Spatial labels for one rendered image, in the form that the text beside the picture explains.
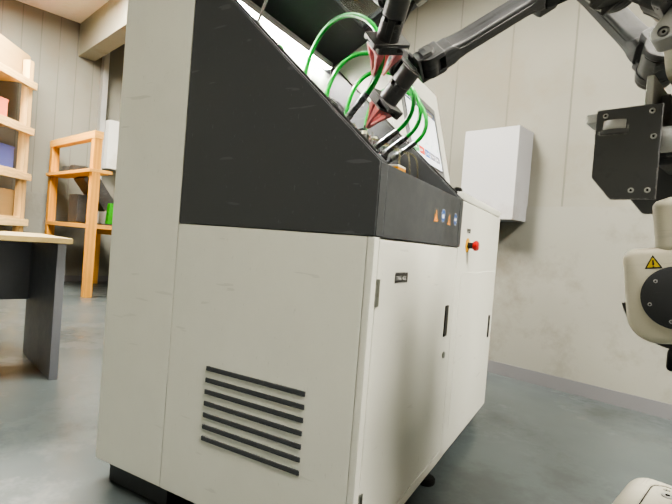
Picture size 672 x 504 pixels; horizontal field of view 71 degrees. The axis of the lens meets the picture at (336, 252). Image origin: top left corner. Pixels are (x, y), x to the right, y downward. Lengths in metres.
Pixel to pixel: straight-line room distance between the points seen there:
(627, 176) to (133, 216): 1.21
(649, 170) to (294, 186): 0.69
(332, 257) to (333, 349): 0.20
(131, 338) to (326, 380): 0.65
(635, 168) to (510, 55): 2.67
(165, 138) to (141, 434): 0.83
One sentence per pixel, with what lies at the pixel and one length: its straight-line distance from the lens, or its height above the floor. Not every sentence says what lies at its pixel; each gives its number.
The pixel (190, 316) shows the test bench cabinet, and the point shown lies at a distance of 1.30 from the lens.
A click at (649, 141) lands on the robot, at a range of 0.96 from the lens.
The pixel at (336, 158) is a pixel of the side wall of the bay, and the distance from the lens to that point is 1.05.
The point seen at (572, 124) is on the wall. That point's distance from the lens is 3.26.
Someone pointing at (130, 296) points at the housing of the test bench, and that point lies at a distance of 1.48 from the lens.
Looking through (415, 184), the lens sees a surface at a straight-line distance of 1.20.
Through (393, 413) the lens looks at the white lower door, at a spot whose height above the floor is 0.36.
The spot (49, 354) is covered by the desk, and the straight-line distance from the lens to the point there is 2.71.
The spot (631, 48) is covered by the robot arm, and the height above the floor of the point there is 1.28.
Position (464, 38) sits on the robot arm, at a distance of 1.42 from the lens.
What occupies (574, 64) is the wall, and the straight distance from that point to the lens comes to 3.37.
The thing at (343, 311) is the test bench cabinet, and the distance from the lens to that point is 1.02.
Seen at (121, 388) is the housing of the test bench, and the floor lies 0.30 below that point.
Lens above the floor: 0.77
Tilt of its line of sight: 1 degrees down
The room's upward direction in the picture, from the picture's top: 5 degrees clockwise
